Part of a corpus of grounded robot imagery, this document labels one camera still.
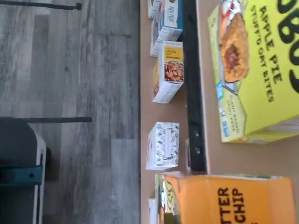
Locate blue white carton box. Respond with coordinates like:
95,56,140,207
147,0,164,20
160,0,184,43
150,20,165,58

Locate orange Bobo's peanut butter box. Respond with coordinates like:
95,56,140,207
155,171,299,224

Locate teal metal bar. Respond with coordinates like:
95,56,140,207
0,165,43,186

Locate black metal furniture leg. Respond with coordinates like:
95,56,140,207
26,116,93,125
0,1,83,11

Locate white small cartons group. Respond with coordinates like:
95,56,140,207
139,0,188,224

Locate white patterned carton box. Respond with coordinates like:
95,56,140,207
148,197,158,224
145,121,180,171

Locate green Bobo's apple pie box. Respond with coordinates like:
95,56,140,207
207,0,299,144

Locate black metal rack frame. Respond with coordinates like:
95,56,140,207
182,0,209,175

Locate dark grey cart base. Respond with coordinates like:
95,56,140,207
0,117,52,224

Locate yellow white cereal box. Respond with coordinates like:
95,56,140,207
152,39,185,104

